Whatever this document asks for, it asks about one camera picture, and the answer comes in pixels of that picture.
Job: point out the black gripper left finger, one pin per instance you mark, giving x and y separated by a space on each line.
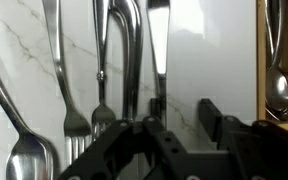
100 150

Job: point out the steel spoon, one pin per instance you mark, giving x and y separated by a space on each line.
27 156
277 86

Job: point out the small fork with collar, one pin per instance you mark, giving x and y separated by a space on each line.
102 115

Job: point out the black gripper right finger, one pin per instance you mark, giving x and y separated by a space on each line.
267 150

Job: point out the wooden cutlery organizer tray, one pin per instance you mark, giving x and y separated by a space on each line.
261 66

